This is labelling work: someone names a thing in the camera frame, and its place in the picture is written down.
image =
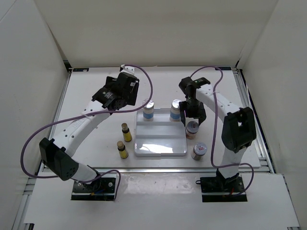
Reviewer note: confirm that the lower yellow small bottle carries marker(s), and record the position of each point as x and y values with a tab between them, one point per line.
122	150

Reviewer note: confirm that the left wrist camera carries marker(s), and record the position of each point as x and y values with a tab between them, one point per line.
127	69

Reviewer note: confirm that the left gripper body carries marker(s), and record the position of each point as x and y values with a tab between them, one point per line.
131	98

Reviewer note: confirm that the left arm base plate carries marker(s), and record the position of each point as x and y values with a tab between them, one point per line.
103	190

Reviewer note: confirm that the yellow small bottle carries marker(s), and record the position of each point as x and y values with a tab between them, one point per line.
122	150
126	132

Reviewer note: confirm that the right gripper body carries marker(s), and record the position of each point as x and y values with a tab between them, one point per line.
192	109

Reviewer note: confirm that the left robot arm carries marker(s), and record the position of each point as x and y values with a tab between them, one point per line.
57	152

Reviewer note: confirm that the upper yellow small bottle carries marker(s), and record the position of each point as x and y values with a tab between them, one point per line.
126	132

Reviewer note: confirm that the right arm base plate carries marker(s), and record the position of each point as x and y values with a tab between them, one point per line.
212	192

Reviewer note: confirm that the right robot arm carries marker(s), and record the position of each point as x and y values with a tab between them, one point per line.
238	130

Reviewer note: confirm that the spice jar red label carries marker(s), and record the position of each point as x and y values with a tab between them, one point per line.
192	129
198	151

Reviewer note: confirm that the white divided tray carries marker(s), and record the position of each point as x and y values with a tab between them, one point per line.
160	137

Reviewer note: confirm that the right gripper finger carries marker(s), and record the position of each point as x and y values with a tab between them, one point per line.
184	111
201	114

